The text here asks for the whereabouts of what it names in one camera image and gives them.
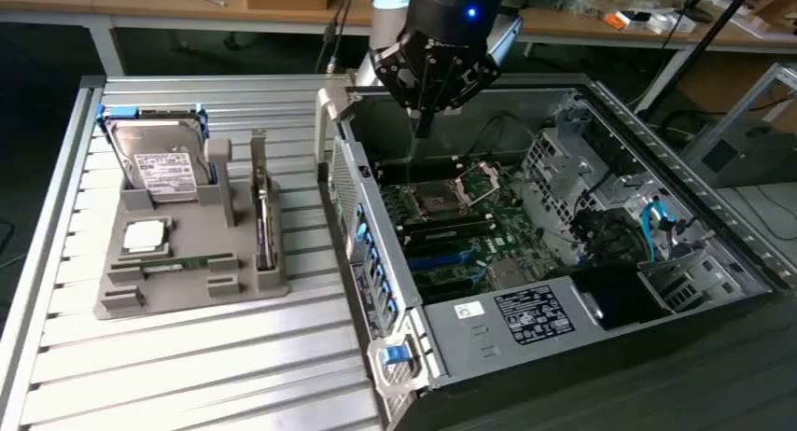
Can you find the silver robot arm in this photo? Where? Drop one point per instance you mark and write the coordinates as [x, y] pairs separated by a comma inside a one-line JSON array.
[[386, 30]]

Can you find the green motherboard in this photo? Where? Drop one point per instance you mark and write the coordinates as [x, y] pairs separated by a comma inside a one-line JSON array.
[[510, 226]]

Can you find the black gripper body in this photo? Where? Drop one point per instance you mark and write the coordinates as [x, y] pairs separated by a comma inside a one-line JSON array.
[[454, 11]]

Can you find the perforated metal disk bay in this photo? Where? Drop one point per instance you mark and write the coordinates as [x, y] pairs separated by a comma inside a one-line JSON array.
[[554, 165]]

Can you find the graphics card with metal bracket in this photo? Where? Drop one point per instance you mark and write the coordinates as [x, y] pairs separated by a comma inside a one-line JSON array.
[[265, 207]]

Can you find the silver CPU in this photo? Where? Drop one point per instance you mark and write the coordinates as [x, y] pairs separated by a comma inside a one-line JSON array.
[[144, 237]]

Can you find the open PC case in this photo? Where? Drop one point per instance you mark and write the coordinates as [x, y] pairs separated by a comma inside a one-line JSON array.
[[536, 104]]

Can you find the metal socket cover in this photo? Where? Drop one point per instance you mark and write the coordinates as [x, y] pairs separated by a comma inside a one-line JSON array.
[[490, 169]]

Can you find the black pole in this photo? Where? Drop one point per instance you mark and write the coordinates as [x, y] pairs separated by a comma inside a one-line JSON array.
[[708, 38]]

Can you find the grey disk bay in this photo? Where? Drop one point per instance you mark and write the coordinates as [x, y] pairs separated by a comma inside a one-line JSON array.
[[697, 282]]

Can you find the metal slat table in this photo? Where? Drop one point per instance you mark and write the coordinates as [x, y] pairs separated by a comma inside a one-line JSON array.
[[187, 365]]

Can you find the orange white box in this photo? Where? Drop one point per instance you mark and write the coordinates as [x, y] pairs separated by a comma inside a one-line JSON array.
[[617, 20]]

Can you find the grey computer tower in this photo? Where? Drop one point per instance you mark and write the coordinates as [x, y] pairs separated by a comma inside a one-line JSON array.
[[746, 156]]

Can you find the thin locking lever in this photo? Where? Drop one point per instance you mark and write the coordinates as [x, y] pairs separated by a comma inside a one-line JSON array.
[[407, 174]]

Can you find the hard disk with blue carrier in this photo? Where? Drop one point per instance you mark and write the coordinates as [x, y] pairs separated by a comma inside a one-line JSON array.
[[155, 170]]

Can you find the green RAM stick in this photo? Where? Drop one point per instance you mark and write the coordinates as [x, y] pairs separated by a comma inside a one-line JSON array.
[[180, 263]]

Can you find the blue case latch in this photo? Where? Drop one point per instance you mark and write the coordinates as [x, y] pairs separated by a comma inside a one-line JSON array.
[[393, 355]]

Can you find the grey chipset heatsink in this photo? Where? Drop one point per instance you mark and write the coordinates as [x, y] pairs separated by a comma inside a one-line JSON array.
[[511, 272]]

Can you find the wooden desk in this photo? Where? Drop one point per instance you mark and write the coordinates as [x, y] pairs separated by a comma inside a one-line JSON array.
[[561, 27], [124, 2]]

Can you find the grey power supply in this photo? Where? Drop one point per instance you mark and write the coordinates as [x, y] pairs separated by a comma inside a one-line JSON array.
[[473, 337]]

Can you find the CPU socket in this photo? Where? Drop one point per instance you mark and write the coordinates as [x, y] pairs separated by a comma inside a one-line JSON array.
[[435, 200]]

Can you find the black monitor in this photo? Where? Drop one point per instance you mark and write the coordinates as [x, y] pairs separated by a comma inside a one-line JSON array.
[[700, 13]]

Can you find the black RAM stick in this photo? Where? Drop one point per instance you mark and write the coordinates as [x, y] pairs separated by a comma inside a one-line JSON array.
[[449, 236]]

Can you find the grey parts rack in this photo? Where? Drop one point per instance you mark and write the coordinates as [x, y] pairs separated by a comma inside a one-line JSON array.
[[187, 291]]

